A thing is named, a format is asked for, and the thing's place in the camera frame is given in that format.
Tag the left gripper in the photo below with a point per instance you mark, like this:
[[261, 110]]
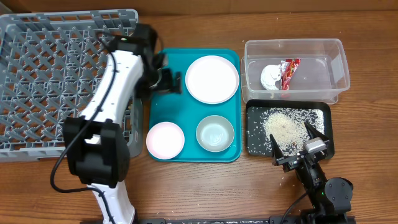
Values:
[[168, 86]]

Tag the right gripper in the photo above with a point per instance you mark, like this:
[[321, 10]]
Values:
[[296, 158]]

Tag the white rice grains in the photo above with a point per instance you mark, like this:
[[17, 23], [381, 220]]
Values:
[[286, 125]]

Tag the grey-green bowl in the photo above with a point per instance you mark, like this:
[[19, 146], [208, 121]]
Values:
[[215, 133]]

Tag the white napkin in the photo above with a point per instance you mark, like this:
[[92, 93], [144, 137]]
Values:
[[270, 75]]

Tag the red snack wrapper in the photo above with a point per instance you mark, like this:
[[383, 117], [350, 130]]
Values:
[[288, 69]]

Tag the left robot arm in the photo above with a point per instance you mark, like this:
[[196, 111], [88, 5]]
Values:
[[95, 147]]

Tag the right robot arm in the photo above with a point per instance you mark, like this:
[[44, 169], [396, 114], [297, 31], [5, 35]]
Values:
[[330, 198]]

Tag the black waste tray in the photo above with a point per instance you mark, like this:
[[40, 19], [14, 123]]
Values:
[[299, 105]]

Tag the clear plastic waste bin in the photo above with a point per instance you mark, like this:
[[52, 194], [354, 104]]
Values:
[[321, 75]]

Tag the teal serving tray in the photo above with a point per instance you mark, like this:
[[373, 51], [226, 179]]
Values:
[[187, 112]]

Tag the white round plate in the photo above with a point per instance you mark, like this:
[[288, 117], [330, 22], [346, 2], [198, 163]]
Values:
[[212, 79]]

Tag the pink saucer plate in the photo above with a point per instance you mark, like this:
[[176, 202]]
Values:
[[165, 140]]

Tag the grey plastic dish rack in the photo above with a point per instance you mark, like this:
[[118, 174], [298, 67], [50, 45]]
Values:
[[51, 65]]

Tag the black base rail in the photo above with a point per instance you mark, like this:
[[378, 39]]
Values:
[[270, 220]]

